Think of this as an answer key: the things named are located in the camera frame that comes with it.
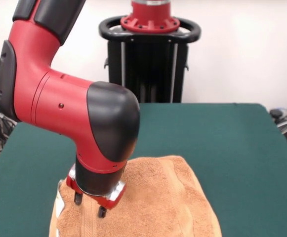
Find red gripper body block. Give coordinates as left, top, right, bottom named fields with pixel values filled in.
left=66, top=165, right=127, bottom=210

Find small black power adapter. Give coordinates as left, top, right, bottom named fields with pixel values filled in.
left=269, top=109, right=284, bottom=119

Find white round object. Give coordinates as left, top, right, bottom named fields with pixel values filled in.
left=276, top=118, right=287, bottom=135

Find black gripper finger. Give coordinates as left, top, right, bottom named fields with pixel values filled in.
left=73, top=191, right=83, bottom=206
left=97, top=205, right=108, bottom=219

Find tan terry towel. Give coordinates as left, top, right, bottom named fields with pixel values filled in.
left=49, top=155, right=223, bottom=237

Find dark green table cloth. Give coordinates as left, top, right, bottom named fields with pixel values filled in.
left=0, top=103, right=287, bottom=237

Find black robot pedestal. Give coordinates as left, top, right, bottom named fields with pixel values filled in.
left=98, top=15, right=202, bottom=104

